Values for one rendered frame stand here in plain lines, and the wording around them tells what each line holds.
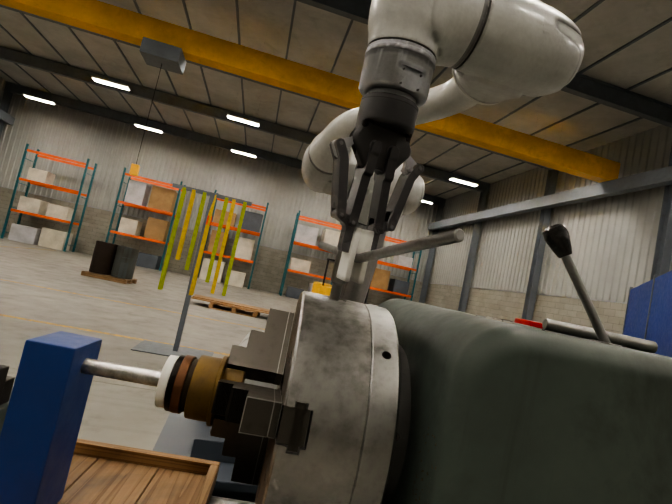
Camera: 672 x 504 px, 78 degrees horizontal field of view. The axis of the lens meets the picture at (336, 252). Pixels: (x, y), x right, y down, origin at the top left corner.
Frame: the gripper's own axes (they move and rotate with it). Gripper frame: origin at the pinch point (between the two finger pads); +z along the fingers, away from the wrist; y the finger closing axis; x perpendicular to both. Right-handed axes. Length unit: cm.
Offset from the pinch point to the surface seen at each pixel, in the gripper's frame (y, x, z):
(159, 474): -16, 21, 43
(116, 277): -125, 1247, 256
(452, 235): -0.6, -19.7, -4.2
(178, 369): -18.1, 6.3, 19.6
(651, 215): 1184, 718, -243
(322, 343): -4.2, -5.9, 10.5
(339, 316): -1.3, -2.3, 7.9
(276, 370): -5.0, 6.2, 18.6
